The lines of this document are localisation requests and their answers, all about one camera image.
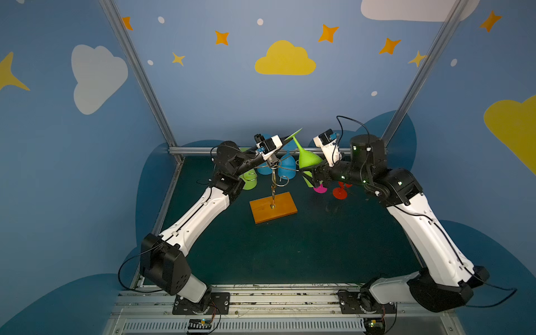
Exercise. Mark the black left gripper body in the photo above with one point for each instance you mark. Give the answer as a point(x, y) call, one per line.
point(270, 157)

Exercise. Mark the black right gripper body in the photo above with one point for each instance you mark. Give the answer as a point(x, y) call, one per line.
point(319, 174)

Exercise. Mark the green wine glass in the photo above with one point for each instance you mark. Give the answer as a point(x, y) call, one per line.
point(250, 179)
point(306, 160)

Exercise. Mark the pink wine glass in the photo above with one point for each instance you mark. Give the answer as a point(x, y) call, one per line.
point(320, 188)

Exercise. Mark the red wine glass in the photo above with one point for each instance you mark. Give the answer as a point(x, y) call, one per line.
point(341, 191)

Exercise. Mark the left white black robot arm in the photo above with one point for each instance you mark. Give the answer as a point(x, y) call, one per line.
point(163, 256)

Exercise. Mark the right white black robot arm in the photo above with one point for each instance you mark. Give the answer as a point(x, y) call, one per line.
point(448, 278)

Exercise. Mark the left blue wine glass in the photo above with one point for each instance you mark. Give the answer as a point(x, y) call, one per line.
point(264, 169)

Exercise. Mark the blue wine glass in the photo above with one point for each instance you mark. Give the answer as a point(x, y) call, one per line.
point(264, 169)
point(287, 166)

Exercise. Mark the right blue wine glass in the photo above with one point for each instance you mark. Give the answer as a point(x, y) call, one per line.
point(287, 166)

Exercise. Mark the orange wooden rack base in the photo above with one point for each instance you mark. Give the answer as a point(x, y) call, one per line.
point(271, 208)

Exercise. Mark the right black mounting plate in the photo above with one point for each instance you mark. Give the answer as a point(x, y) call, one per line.
point(353, 302)

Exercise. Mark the black mounting plate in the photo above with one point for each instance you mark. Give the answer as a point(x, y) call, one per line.
point(210, 303)
point(353, 302)

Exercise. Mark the aluminium front base rails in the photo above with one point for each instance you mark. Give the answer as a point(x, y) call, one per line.
point(274, 309)

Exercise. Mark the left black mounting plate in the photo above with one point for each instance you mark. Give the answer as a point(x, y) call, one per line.
point(210, 303)

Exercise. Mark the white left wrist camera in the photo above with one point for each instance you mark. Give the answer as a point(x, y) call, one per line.
point(267, 145)

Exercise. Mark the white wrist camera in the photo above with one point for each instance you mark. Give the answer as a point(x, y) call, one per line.
point(328, 143)
point(267, 145)

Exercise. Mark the gold wire glass rack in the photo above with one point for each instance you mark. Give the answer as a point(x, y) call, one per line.
point(274, 179)

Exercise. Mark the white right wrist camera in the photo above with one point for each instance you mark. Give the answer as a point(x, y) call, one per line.
point(328, 143)

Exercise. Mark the horizontal aluminium back rail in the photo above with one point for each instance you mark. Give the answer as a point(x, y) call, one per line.
point(184, 150)

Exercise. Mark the right aluminium corner post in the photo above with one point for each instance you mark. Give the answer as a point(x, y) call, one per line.
point(440, 42)

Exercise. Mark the aluminium corner post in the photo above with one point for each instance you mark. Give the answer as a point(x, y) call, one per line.
point(440, 42)
point(121, 32)

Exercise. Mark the left aluminium corner post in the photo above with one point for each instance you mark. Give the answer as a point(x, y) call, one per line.
point(121, 32)

